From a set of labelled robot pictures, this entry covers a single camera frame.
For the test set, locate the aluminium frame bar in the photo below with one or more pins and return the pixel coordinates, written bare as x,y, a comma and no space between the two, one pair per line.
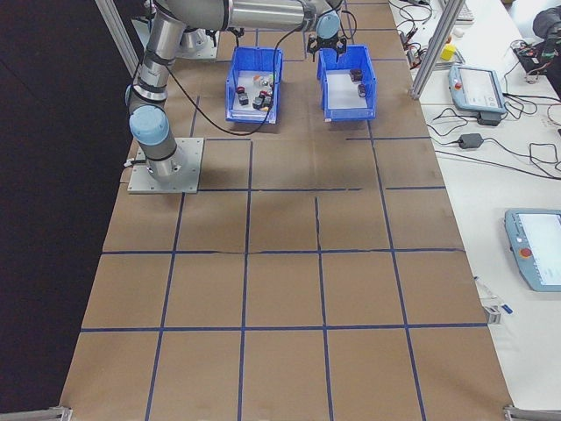
118,35

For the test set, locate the red headed black push button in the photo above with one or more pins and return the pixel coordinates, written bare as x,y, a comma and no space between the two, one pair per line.
265,94

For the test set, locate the white green push button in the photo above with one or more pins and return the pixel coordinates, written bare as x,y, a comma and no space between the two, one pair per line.
271,80

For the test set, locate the white keyboard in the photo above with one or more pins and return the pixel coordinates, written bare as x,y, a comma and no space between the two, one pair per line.
465,12

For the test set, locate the aluminium profile post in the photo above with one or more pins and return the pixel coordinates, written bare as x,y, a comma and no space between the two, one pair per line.
431,48

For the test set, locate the yellow cube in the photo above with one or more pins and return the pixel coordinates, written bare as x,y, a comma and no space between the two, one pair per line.
448,53

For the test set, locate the black push button switch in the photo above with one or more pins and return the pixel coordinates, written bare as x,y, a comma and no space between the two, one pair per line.
257,104
267,104

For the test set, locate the person in dark clothes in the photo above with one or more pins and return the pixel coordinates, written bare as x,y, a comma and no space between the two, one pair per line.
550,24

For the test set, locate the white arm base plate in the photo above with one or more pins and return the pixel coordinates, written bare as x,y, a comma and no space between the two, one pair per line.
213,50
193,175

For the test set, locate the dark cylindrical capacitor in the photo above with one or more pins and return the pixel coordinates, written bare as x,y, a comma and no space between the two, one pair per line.
362,90
356,75

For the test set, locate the white foam pad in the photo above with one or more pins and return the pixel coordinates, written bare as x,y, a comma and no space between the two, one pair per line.
342,92

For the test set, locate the grey teach pendant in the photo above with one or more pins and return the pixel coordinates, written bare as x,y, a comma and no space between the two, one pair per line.
532,250
477,90

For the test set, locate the small white object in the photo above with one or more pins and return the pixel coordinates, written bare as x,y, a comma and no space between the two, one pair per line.
458,31

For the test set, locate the clear plastic piece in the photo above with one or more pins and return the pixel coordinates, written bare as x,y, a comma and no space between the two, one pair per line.
486,290

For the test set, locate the black frame cover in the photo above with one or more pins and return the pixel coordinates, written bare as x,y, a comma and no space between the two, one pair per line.
44,175

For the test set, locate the aluminium corner bracket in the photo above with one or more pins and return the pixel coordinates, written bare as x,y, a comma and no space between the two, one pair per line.
35,414
530,413

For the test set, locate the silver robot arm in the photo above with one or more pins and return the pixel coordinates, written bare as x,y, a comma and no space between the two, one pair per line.
151,127
193,41

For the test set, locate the blue plastic button bin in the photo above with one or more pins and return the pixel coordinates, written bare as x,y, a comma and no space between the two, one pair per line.
229,105

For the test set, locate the black power adapter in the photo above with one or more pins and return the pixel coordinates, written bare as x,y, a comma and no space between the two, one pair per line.
471,140
490,119

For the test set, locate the small parts in left bin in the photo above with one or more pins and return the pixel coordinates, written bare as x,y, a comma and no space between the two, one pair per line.
250,87

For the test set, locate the blue plastic capacitor bin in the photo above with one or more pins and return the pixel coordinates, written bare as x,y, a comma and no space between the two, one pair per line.
371,94

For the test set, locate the white grey push button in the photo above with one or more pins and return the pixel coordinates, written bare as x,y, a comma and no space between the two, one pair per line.
259,80

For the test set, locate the small grey box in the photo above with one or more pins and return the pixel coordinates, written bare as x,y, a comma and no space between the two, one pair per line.
493,315

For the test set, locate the black switch with red cap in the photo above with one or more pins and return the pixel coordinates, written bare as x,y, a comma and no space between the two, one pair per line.
242,97

